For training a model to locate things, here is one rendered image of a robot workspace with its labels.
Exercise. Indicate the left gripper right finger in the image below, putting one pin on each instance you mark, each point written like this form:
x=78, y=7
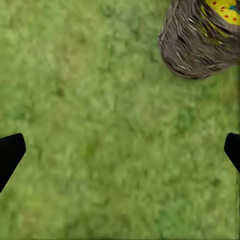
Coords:
x=232, y=149

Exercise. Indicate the easter egg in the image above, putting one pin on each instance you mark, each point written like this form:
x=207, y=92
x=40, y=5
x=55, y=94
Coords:
x=222, y=4
x=230, y=16

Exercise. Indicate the wicker basket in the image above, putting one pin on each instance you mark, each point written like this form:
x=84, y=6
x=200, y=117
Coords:
x=196, y=42

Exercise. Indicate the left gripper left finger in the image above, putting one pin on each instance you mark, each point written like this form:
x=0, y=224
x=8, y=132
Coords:
x=12, y=149

